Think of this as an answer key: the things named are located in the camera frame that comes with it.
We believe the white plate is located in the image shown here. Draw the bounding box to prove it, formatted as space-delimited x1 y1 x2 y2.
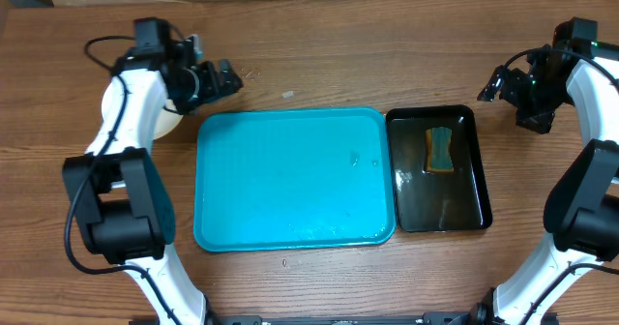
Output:
102 78 182 148

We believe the green yellow sponge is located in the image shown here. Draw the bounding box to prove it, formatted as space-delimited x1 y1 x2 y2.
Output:
424 127 454 174

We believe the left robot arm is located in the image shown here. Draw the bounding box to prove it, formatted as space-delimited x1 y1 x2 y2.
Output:
62 17 243 324

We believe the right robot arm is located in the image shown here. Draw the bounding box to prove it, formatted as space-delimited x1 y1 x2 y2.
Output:
456 17 618 324

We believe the teal plastic tray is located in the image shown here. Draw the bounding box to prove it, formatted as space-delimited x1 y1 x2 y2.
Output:
192 107 396 252

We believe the black rectangular water tray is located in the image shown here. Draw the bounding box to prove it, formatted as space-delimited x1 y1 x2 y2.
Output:
386 104 493 233

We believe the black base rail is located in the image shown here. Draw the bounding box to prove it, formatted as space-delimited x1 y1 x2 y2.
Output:
216 311 468 325

